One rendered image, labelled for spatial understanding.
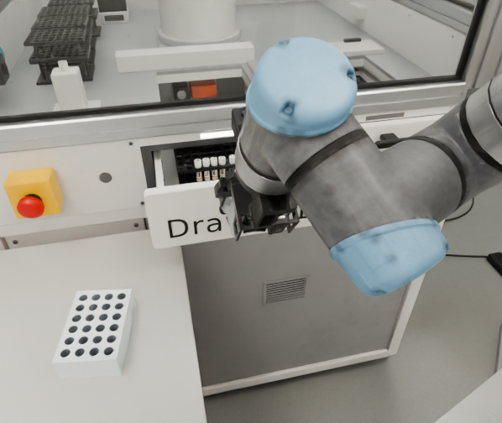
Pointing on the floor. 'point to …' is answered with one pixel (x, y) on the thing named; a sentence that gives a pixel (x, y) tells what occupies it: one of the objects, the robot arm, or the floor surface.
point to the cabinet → (253, 299)
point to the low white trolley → (90, 249)
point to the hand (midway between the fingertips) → (244, 205)
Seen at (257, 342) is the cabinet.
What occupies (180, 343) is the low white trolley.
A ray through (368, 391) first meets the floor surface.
